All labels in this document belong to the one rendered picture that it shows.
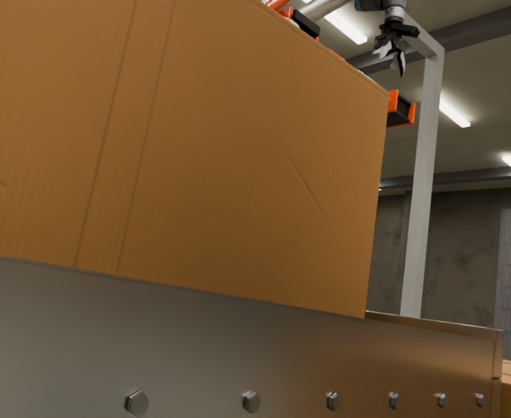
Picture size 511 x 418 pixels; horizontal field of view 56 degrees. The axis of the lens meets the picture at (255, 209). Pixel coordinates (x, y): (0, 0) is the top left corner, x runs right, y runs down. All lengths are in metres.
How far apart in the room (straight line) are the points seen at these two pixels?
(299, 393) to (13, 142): 0.30
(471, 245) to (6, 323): 11.75
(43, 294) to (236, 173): 0.32
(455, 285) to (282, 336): 11.57
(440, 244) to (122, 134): 11.87
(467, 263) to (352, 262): 11.20
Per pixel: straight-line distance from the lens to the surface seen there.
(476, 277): 11.75
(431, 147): 4.64
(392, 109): 1.13
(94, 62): 0.48
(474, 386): 0.64
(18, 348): 0.28
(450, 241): 12.14
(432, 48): 4.92
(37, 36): 0.47
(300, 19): 0.92
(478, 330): 0.69
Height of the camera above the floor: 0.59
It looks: 11 degrees up
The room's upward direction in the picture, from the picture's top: 9 degrees clockwise
